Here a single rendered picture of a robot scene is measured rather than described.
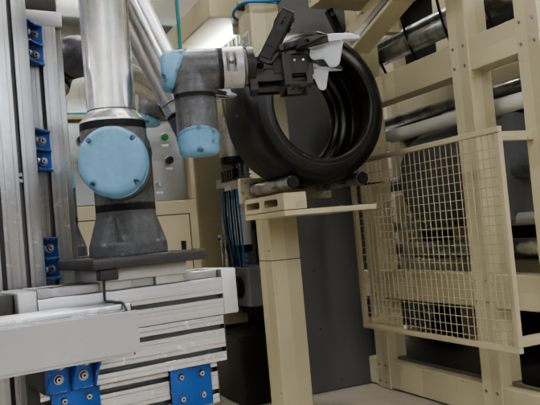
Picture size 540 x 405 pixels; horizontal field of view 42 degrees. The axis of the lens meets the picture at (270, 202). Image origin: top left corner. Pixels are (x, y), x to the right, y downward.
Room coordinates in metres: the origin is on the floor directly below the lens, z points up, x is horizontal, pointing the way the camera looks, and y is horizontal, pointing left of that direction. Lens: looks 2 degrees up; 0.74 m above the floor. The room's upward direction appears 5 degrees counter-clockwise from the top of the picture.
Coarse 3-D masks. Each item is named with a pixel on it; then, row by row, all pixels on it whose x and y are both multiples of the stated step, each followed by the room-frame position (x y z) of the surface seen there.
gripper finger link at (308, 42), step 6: (312, 36) 1.23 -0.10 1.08; (318, 36) 1.23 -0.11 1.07; (324, 36) 1.23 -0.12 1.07; (294, 42) 1.24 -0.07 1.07; (300, 42) 1.24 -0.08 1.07; (306, 42) 1.23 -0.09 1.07; (312, 42) 1.23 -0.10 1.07; (318, 42) 1.23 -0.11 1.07; (324, 42) 1.23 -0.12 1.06; (300, 48) 1.24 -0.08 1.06; (306, 48) 1.25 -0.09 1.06
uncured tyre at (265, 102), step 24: (336, 72) 2.75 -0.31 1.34; (360, 72) 2.53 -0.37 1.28; (240, 96) 2.43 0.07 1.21; (264, 96) 2.38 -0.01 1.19; (336, 96) 2.79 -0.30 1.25; (360, 96) 2.71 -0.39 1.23; (240, 120) 2.44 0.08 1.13; (264, 120) 2.38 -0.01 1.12; (336, 120) 2.79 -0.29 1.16; (360, 120) 2.73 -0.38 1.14; (240, 144) 2.51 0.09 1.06; (264, 144) 2.40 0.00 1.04; (288, 144) 2.40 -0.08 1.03; (336, 144) 2.79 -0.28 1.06; (360, 144) 2.52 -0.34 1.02; (264, 168) 2.50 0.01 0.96; (288, 168) 2.43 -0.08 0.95; (312, 168) 2.44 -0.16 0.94; (336, 168) 2.48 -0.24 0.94
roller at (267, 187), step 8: (288, 176) 2.42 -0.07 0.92; (256, 184) 2.68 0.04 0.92; (264, 184) 2.59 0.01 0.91; (272, 184) 2.52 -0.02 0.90; (280, 184) 2.46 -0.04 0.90; (288, 184) 2.41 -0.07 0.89; (296, 184) 2.42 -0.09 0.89; (256, 192) 2.66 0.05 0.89; (264, 192) 2.61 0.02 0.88; (272, 192) 2.57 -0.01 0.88
